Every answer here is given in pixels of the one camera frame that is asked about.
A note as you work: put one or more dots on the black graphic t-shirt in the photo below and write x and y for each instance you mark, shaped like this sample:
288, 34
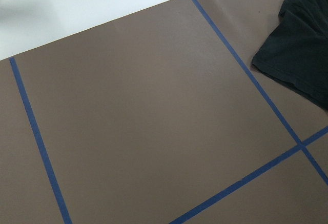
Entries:
295, 53

